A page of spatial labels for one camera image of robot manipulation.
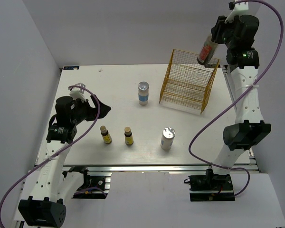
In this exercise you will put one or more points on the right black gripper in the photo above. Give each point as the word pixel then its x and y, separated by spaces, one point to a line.
pixel 216 31

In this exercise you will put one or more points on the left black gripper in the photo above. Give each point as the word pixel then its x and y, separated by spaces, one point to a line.
pixel 92 111

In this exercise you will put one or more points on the soy sauce bottle red label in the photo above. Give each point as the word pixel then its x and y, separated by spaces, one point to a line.
pixel 207 51

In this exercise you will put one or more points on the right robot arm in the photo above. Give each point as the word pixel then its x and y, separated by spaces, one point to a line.
pixel 243 63

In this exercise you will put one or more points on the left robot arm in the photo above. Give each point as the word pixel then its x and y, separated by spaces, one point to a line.
pixel 46 204

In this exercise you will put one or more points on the left small yellow bottle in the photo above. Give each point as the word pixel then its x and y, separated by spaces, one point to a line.
pixel 105 135

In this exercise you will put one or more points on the small yellow bottle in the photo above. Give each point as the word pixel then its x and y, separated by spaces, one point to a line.
pixel 128 136
pixel 105 135

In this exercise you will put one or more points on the right small yellow bottle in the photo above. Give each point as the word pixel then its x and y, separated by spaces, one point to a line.
pixel 128 136

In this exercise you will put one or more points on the far blue label spice jar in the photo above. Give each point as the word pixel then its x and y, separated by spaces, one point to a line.
pixel 143 93

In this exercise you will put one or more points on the blue label spice jar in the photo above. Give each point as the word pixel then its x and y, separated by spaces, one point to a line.
pixel 143 93
pixel 168 135

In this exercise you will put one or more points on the blue table sticker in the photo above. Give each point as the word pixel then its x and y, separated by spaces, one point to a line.
pixel 70 67

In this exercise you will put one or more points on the near blue label spice jar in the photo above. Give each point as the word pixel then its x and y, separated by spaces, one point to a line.
pixel 168 135

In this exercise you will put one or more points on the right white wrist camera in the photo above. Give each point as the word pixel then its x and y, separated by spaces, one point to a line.
pixel 238 8

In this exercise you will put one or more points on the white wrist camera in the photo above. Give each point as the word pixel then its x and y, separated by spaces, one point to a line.
pixel 78 92
pixel 238 8

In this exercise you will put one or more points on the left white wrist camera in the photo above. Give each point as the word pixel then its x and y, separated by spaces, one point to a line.
pixel 78 92

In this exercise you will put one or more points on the yellow wire basket rack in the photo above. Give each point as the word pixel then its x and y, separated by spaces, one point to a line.
pixel 187 84

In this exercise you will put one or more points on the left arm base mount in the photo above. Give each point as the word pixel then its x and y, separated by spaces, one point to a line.
pixel 94 184

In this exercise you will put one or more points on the aluminium table frame rail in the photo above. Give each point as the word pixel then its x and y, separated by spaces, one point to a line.
pixel 152 168

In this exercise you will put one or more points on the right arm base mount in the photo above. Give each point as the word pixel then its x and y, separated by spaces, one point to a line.
pixel 210 187

